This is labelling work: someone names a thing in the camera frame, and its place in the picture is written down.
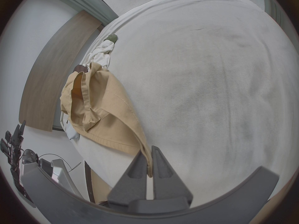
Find cream white garment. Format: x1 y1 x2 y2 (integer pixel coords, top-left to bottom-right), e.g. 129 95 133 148
81 40 115 70

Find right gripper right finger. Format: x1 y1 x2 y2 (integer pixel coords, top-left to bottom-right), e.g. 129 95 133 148
151 146 194 207

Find grey-green curtain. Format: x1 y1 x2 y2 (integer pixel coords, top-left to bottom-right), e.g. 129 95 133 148
262 0 284 26
43 0 119 26

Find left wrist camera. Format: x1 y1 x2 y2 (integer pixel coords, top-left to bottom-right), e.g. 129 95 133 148
0 131 12 154

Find bed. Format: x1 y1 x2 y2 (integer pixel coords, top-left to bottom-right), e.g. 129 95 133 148
19 0 297 209

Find tan shorts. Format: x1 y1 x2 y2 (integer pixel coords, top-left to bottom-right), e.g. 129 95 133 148
59 62 155 178

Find pale grey garment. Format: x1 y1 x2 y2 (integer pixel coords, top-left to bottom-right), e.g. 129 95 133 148
65 122 80 141

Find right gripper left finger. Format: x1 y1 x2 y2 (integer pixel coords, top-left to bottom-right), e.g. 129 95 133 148
107 149 150 210

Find black cable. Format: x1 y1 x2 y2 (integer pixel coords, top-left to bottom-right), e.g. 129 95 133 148
40 154 82 173

